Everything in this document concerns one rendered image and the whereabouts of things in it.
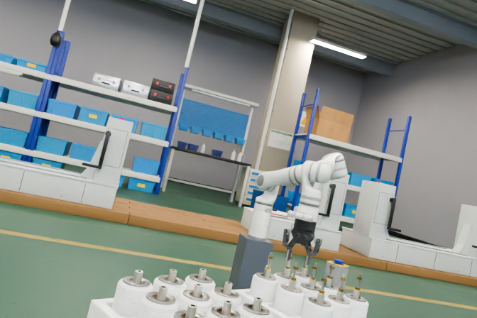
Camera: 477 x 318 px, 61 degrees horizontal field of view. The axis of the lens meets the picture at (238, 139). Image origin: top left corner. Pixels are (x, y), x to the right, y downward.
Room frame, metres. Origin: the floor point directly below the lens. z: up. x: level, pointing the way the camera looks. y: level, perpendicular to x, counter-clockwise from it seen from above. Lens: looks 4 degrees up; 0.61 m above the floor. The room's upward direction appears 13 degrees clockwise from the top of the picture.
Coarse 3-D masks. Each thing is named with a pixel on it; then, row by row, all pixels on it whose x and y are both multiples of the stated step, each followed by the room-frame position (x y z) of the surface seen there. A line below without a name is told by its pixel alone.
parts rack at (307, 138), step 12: (300, 108) 7.00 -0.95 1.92; (312, 108) 6.51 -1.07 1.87; (312, 120) 6.47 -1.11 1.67; (408, 120) 6.92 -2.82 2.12; (408, 132) 6.93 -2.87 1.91; (324, 144) 7.17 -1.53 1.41; (336, 144) 6.60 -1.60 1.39; (348, 144) 6.65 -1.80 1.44; (384, 144) 7.46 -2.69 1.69; (372, 156) 7.43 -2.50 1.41; (384, 156) 6.83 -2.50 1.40; (396, 180) 6.93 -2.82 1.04; (396, 192) 6.93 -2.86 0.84; (288, 204) 6.66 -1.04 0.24
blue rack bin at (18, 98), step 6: (12, 90) 5.39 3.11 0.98; (18, 90) 5.42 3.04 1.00; (12, 96) 5.41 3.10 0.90; (18, 96) 5.43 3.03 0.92; (24, 96) 5.44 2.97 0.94; (30, 96) 5.46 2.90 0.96; (36, 96) 5.48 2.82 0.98; (12, 102) 5.41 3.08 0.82; (18, 102) 5.44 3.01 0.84; (24, 102) 5.45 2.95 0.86; (30, 102) 5.47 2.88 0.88; (36, 102) 5.49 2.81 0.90; (30, 108) 5.48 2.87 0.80
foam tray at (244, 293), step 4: (240, 292) 1.48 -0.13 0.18; (244, 292) 1.51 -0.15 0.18; (248, 292) 1.53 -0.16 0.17; (244, 296) 1.46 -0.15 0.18; (248, 296) 1.47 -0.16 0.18; (244, 300) 1.46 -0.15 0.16; (248, 300) 1.44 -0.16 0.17; (252, 300) 1.43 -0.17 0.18; (264, 304) 1.42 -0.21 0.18; (268, 304) 1.43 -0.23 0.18; (272, 304) 1.44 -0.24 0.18; (268, 308) 1.38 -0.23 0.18; (272, 308) 1.39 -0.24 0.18; (272, 312) 1.36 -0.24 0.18; (276, 312) 1.36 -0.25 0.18; (280, 312) 1.37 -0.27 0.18; (276, 316) 1.35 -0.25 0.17; (280, 316) 1.34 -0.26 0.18; (284, 316) 1.34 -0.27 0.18; (296, 316) 1.37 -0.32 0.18; (300, 316) 1.38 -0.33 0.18
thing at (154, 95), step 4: (152, 92) 5.87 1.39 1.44; (156, 92) 5.89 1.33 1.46; (160, 92) 5.90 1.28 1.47; (164, 92) 5.92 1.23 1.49; (148, 96) 6.05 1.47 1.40; (152, 96) 5.87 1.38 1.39; (156, 96) 5.89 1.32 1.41; (160, 96) 5.90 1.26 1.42; (164, 96) 5.92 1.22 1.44; (168, 96) 5.94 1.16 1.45; (172, 96) 5.95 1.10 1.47; (152, 100) 5.88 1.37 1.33; (156, 100) 5.89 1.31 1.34; (160, 100) 5.91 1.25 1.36; (164, 100) 5.92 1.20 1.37; (168, 100) 5.94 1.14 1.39; (168, 104) 5.94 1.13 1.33
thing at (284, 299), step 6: (282, 288) 1.40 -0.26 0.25; (276, 294) 1.41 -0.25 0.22; (282, 294) 1.38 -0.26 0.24; (288, 294) 1.37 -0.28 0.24; (294, 294) 1.37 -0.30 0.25; (300, 294) 1.38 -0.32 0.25; (276, 300) 1.40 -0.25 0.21; (282, 300) 1.38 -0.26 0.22; (288, 300) 1.37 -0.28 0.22; (294, 300) 1.37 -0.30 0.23; (300, 300) 1.38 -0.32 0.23; (276, 306) 1.39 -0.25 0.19; (282, 306) 1.38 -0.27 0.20; (288, 306) 1.37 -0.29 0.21; (294, 306) 1.37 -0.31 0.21; (300, 306) 1.39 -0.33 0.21; (282, 312) 1.37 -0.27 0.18; (288, 312) 1.37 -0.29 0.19; (294, 312) 1.37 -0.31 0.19; (300, 312) 1.40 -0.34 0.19
